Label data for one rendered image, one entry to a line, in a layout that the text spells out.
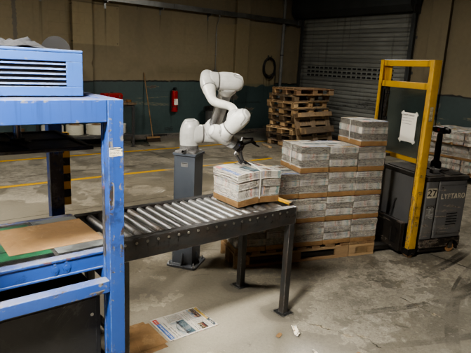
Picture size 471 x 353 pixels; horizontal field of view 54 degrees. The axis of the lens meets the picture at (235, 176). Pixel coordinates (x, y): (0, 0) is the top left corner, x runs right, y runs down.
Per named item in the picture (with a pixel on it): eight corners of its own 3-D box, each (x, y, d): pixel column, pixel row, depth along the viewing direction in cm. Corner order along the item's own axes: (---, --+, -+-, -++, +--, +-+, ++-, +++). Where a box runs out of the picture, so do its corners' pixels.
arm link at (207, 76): (202, 80, 326) (221, 81, 330) (198, 64, 337) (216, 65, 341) (200, 95, 336) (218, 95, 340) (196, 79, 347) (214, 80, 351)
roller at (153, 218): (141, 213, 304) (141, 206, 303) (179, 235, 269) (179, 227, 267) (134, 214, 301) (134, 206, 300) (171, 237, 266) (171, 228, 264)
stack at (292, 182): (219, 252, 439) (223, 166, 420) (326, 241, 479) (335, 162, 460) (233, 269, 404) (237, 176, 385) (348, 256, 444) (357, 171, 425)
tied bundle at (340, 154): (308, 164, 450) (310, 140, 445) (335, 163, 460) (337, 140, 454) (329, 172, 415) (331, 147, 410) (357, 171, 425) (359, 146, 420)
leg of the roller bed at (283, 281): (282, 309, 342) (289, 220, 326) (288, 312, 337) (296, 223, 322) (277, 311, 338) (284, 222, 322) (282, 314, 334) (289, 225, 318)
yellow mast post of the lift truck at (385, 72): (362, 223, 512) (380, 59, 472) (368, 223, 515) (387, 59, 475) (366, 226, 504) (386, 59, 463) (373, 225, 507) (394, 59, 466)
